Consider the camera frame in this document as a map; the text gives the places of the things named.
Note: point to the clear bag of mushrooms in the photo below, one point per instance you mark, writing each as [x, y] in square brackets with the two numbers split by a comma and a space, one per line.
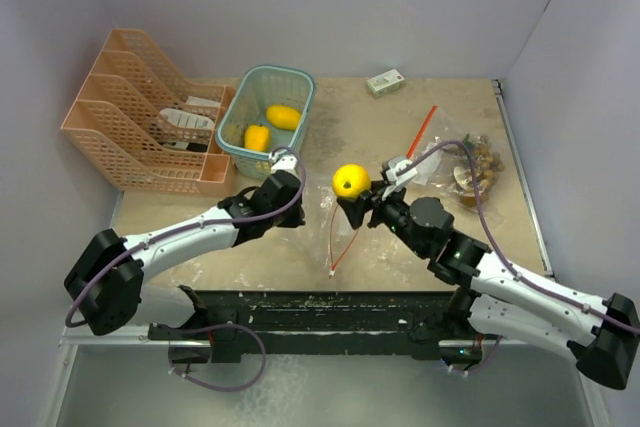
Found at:
[464, 165]

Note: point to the white papers in organizer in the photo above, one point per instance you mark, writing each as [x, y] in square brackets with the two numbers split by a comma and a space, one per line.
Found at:
[202, 117]

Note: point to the yellow fake fruit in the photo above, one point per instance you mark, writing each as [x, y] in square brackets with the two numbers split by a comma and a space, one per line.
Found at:
[350, 180]
[283, 117]
[257, 138]

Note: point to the small green white box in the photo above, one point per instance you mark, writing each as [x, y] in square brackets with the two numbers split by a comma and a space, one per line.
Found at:
[385, 83]

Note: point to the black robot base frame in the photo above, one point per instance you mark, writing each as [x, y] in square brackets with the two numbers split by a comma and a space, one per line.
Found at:
[420, 324]

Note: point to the teal plastic basket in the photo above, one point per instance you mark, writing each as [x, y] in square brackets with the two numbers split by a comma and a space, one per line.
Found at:
[262, 87]

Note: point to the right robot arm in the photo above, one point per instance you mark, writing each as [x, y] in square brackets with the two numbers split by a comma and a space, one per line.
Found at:
[600, 335]

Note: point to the orange mesh file organizer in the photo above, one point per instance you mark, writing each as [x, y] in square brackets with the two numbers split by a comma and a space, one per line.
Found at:
[116, 121]

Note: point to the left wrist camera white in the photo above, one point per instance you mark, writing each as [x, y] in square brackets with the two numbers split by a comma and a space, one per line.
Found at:
[283, 161]

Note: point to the aluminium rail frame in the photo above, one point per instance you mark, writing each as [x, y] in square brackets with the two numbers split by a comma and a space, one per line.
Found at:
[595, 402]

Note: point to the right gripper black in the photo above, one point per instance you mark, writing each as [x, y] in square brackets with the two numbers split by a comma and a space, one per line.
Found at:
[357, 207]

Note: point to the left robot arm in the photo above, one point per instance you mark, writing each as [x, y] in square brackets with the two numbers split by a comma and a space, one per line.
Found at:
[106, 281]

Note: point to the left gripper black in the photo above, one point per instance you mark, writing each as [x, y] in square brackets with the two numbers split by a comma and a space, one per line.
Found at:
[295, 220]

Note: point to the clear zip bag red seal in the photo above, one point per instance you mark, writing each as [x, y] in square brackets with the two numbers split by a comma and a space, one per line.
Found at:
[328, 240]

